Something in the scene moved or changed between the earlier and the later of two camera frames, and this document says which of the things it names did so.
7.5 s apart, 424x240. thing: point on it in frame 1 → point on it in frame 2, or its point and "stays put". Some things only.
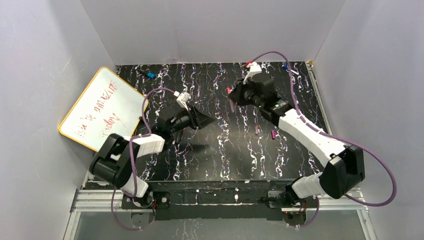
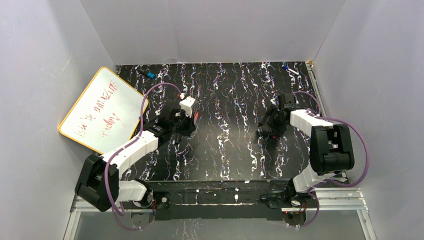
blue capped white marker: [285, 67] stays put
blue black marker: [149, 74] stays put
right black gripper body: [241, 93] → [269, 124]
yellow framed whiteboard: [107, 105] stays put
